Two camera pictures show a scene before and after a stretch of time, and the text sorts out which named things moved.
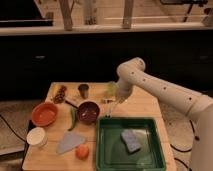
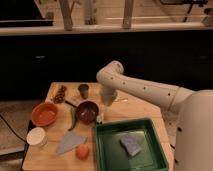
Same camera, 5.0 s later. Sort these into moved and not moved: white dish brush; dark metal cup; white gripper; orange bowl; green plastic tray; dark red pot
Moved: white gripper; white dish brush
Not moved: dark red pot; orange bowl; green plastic tray; dark metal cup
